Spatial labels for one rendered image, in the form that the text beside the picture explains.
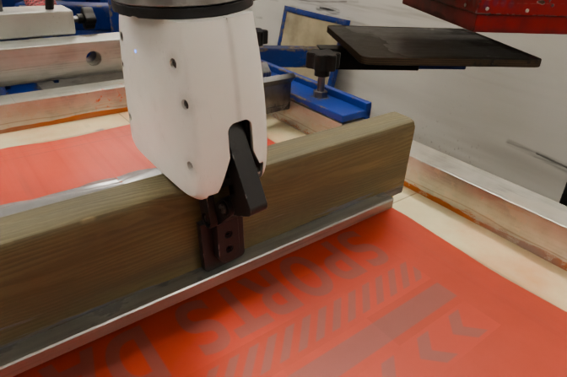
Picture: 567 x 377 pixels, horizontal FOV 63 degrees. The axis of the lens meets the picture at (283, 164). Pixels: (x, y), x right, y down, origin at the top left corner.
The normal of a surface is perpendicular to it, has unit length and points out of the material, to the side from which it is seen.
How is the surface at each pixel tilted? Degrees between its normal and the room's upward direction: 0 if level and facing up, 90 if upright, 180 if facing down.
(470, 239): 0
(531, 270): 0
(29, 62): 90
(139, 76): 94
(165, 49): 89
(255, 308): 0
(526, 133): 90
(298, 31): 80
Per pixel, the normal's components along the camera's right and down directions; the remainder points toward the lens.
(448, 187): -0.79, 0.24
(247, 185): 0.54, -0.07
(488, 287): 0.05, -0.89
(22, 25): 0.61, 0.38
